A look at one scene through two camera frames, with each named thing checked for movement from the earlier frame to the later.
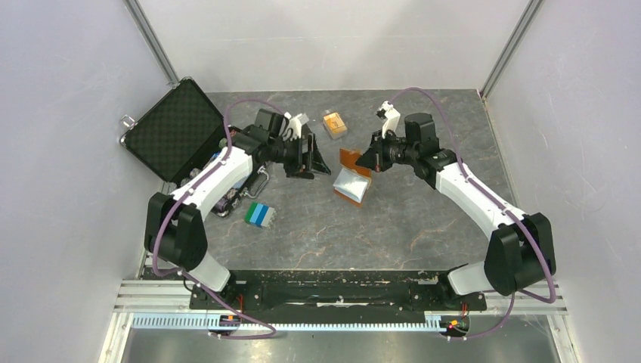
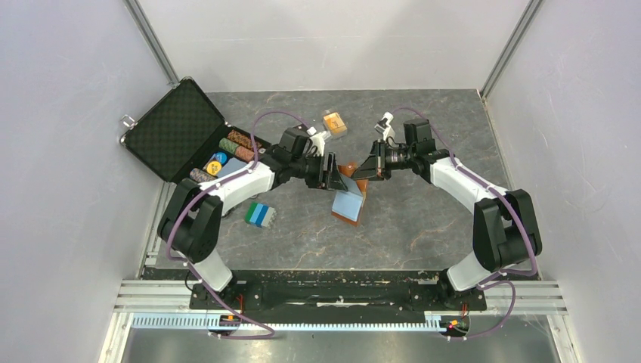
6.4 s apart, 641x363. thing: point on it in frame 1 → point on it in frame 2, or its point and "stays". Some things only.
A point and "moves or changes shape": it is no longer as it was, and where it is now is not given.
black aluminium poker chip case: x=183 y=134 stays
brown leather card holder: x=354 y=180 moves or changes shape
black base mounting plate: x=338 y=290 stays
